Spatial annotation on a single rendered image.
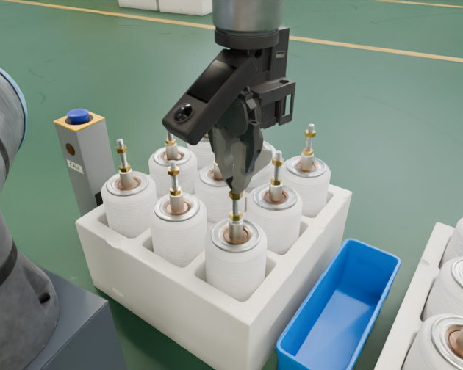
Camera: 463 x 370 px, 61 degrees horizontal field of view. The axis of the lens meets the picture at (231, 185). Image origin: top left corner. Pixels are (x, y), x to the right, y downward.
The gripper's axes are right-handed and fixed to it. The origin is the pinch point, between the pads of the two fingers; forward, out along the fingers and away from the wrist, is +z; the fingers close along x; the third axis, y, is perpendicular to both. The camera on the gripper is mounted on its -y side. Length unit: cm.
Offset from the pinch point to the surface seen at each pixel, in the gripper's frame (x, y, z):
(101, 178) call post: 37.0, -4.5, 16.0
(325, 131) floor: 41, 81, 35
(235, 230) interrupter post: -0.9, 0.1, 7.6
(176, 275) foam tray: 4.8, -7.4, 16.7
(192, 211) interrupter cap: 8.5, -0.9, 9.4
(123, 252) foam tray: 15.3, -11.0, 17.1
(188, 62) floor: 138, 88, 35
